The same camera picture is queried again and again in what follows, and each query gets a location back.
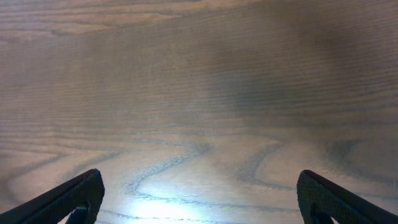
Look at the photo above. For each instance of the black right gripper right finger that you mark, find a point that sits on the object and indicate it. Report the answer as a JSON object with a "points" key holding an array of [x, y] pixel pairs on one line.
{"points": [[322, 201]]}

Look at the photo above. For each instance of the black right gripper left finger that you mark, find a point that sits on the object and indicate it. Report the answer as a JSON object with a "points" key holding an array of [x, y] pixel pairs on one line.
{"points": [[79, 199]]}

